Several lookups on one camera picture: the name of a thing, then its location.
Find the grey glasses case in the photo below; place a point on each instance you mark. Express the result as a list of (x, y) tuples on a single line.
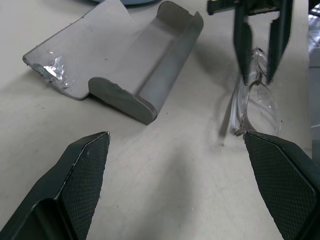
[(112, 50)]

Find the clear plastic glasses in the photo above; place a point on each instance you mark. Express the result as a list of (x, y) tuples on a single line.
[(265, 107)]

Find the silver robot body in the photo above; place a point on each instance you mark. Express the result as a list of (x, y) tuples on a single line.
[(315, 85)]

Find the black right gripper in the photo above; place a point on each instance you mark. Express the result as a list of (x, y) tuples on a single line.
[(221, 6)]

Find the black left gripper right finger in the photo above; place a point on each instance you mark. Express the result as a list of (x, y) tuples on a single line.
[(287, 187)]

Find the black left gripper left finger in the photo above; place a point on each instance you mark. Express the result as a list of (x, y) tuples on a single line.
[(62, 195)]

